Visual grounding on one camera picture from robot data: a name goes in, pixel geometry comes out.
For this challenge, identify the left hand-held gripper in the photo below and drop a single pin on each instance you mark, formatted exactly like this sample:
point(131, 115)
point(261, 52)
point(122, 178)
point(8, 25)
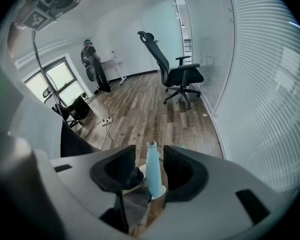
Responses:
point(40, 20)

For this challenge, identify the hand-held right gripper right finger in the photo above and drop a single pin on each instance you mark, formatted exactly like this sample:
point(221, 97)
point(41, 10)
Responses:
point(190, 179)

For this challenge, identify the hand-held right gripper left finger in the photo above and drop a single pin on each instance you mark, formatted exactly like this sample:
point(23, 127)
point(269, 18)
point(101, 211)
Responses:
point(110, 171)

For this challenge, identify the teal dustpan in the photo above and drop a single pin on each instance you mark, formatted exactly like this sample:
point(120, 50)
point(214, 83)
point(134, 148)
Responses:
point(153, 171)

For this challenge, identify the person's left forearm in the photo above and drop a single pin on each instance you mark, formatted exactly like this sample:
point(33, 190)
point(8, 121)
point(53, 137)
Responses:
point(13, 36)

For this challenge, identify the person's black trousers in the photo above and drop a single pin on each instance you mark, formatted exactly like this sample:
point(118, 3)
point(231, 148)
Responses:
point(72, 141)

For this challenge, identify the white power strip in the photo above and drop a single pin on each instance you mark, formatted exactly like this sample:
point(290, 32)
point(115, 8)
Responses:
point(107, 121)

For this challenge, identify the black computer tower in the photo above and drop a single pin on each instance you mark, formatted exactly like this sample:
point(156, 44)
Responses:
point(80, 107)

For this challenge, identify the black mesh office chair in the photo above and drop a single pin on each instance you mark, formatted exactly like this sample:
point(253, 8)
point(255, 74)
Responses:
point(47, 92)

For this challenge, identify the small round dark device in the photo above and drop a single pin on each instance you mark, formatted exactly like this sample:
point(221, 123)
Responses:
point(85, 97)

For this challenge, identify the white standing desk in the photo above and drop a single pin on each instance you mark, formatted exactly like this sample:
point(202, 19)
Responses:
point(121, 76)

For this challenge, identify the person's grey printed t-shirt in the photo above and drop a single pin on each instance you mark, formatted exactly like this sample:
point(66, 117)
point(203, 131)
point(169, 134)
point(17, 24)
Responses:
point(27, 121)

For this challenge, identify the window with dark frame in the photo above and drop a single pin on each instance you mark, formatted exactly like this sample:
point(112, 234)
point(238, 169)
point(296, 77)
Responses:
point(57, 74)

